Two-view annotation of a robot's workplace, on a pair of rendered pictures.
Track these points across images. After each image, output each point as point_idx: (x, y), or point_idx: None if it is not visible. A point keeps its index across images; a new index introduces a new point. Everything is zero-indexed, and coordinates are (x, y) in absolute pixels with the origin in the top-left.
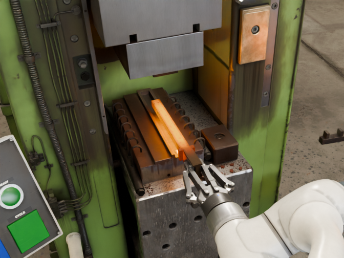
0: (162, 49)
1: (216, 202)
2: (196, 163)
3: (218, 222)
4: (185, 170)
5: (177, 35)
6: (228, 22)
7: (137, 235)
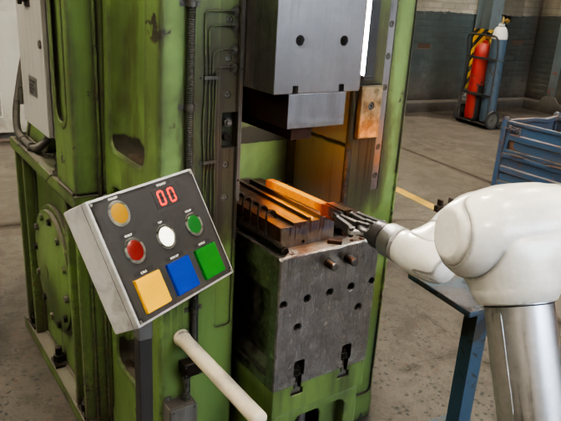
0: (314, 103)
1: (382, 225)
2: (346, 209)
3: (391, 235)
4: (317, 237)
5: (327, 92)
6: (346, 99)
7: (243, 342)
